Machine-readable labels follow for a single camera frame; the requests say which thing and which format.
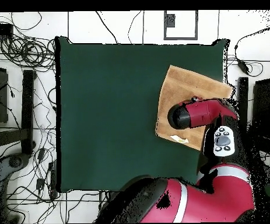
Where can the dark green table cloth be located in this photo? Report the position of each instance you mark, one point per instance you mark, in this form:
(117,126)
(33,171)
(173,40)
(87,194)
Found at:
(102,116)

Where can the grey square frame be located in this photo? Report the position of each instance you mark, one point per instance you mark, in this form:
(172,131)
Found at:
(181,38)

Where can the grey chair base with caster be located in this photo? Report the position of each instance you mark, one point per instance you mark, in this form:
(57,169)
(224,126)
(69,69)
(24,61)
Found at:
(1,170)

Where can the black power adapter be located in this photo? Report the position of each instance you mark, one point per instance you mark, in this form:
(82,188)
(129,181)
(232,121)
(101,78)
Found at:
(41,154)
(243,66)
(40,183)

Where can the black power strip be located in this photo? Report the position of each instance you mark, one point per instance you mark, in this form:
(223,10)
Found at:
(53,179)

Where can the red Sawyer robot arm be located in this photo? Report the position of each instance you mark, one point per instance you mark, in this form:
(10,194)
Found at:
(200,114)

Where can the tan terry towel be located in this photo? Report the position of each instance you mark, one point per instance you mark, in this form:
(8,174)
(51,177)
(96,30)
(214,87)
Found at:
(183,86)

